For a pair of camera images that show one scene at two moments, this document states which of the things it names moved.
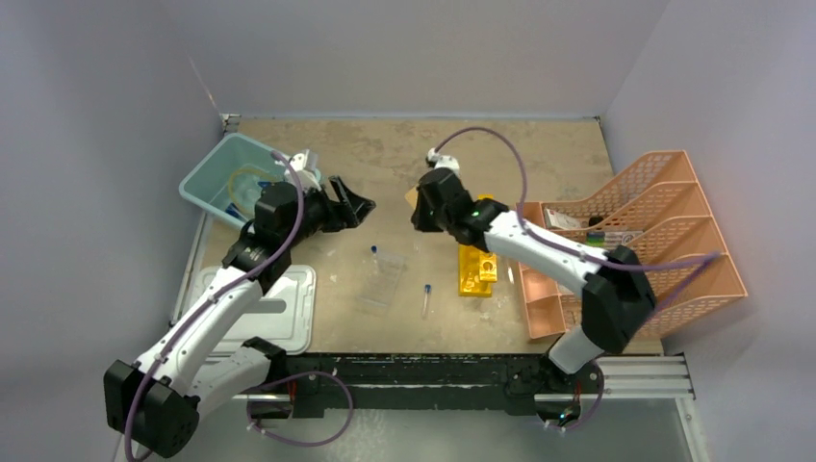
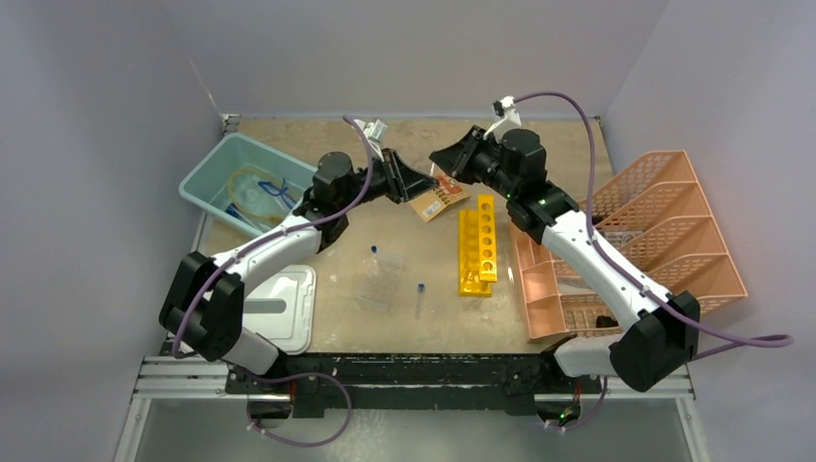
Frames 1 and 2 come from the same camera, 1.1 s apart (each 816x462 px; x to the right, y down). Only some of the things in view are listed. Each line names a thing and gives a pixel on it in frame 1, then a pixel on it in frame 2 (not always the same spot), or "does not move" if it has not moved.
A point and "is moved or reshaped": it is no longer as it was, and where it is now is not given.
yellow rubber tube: (229, 189) does not move
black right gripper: (420, 220) -> (458, 159)
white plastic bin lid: (280, 314) does not move
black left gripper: (344, 214) -> (401, 182)
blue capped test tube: (427, 290) is moved or reshaped
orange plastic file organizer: (655, 205) does not move
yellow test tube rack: (477, 269) does not move
